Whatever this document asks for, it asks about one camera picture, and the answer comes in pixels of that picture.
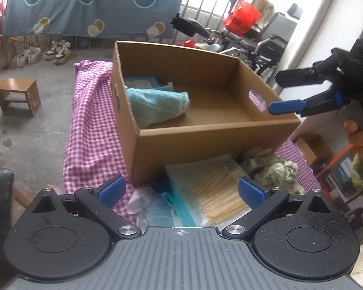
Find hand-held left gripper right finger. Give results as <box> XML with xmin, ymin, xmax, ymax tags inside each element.
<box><xmin>221</xmin><ymin>176</ymin><xmax>343</xmax><ymax>239</ymax></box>

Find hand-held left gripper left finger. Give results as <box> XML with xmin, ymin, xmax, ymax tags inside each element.
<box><xmin>32</xmin><ymin>174</ymin><xmax>141</xmax><ymax>239</ymax></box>

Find person's right hand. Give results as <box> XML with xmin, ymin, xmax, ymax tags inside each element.
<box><xmin>344</xmin><ymin>120</ymin><xmax>363</xmax><ymax>161</ymax></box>

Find teal folded towel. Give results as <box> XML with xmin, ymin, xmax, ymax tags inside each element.
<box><xmin>125</xmin><ymin>87</ymin><xmax>190</xmax><ymax>129</ymax></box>

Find brown and white sneaker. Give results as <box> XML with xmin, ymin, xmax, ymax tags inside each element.
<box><xmin>45</xmin><ymin>40</ymin><xmax>60</xmax><ymax>61</ymax></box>
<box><xmin>54</xmin><ymin>42</ymin><xmax>71</xmax><ymax>65</ymax></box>

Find blue wet wipes pack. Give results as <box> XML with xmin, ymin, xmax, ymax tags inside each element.
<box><xmin>127</xmin><ymin>181</ymin><xmax>200</xmax><ymax>227</ymax></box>

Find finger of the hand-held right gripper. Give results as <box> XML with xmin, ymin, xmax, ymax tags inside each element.
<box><xmin>275</xmin><ymin>48</ymin><xmax>348</xmax><ymax>90</ymax></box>
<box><xmin>268</xmin><ymin>83</ymin><xmax>351</xmax><ymax>118</ymax></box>

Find small wooden stool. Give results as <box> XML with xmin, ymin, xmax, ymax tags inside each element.
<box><xmin>0</xmin><ymin>79</ymin><xmax>42</xmax><ymax>116</ymax></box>

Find pink checked tablecloth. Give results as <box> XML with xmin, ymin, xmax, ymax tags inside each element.
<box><xmin>62</xmin><ymin>60</ymin><xmax>323</xmax><ymax>227</ymax></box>

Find small cardboard box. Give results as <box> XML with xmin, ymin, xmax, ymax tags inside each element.
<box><xmin>295</xmin><ymin>133</ymin><xmax>333</xmax><ymax>165</ymax></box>

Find green white crumpled cloth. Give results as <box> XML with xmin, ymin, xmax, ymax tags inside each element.
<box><xmin>240</xmin><ymin>146</ymin><xmax>306</xmax><ymax>195</ymax></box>

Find teal bandage box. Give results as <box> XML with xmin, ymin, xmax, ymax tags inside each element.
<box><xmin>124</xmin><ymin>76</ymin><xmax>167</xmax><ymax>90</ymax></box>

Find black padded chair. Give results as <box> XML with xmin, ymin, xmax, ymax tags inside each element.
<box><xmin>0</xmin><ymin>168</ymin><xmax>32</xmax><ymax>238</ymax></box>

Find clear plastic packet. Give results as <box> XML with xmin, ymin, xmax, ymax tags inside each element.
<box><xmin>165</xmin><ymin>155</ymin><xmax>253</xmax><ymax>227</ymax></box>

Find orange and black box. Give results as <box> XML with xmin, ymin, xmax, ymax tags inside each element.
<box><xmin>316</xmin><ymin>145</ymin><xmax>362</xmax><ymax>213</ymax></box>

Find black cable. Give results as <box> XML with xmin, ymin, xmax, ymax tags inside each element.
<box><xmin>336</xmin><ymin>178</ymin><xmax>363</xmax><ymax>210</ymax></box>

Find wheelchair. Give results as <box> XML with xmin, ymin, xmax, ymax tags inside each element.
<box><xmin>169</xmin><ymin>12</ymin><xmax>288</xmax><ymax>77</ymax></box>

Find blue circle print bed sheet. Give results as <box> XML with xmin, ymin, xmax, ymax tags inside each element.
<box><xmin>2</xmin><ymin>0</ymin><xmax>188</xmax><ymax>38</ymax></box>

